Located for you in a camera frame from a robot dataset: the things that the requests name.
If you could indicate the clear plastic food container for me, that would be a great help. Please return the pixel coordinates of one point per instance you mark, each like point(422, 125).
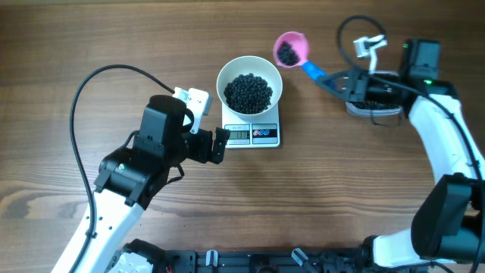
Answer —
point(352, 110)

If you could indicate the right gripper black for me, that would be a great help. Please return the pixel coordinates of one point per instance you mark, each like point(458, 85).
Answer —
point(346, 95)

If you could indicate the pink scoop with blue handle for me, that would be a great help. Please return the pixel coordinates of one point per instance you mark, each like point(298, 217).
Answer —
point(298, 44)

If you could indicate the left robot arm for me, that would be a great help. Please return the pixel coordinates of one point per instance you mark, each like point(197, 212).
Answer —
point(130, 177)

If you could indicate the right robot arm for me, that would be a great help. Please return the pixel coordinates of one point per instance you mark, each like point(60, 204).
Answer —
point(449, 225)

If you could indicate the black beans in bowl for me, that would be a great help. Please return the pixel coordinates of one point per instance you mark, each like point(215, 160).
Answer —
point(248, 94)

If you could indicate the white bowl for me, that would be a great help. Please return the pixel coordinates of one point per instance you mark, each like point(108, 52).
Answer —
point(250, 65)

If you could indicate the black beans in container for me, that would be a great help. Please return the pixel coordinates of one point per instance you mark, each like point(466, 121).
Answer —
point(369, 105)

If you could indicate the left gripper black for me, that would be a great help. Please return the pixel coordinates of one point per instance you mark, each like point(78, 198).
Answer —
point(204, 154)

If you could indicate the white digital kitchen scale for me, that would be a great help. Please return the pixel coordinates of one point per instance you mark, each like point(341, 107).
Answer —
point(252, 131)

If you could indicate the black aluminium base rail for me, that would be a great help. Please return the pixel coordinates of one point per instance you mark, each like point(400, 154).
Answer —
point(213, 261)

